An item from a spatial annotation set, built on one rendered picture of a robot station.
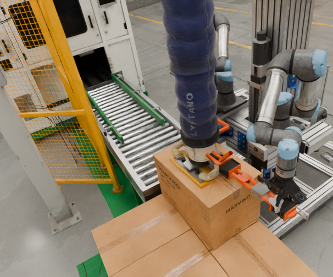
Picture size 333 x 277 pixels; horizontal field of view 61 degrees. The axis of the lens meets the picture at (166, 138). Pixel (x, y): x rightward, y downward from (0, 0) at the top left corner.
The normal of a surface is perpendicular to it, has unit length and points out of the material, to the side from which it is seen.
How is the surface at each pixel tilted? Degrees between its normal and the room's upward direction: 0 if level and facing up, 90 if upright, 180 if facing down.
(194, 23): 74
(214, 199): 0
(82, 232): 0
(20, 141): 90
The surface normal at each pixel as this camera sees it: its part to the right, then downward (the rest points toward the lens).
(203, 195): -0.15, -0.80
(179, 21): -0.37, 0.33
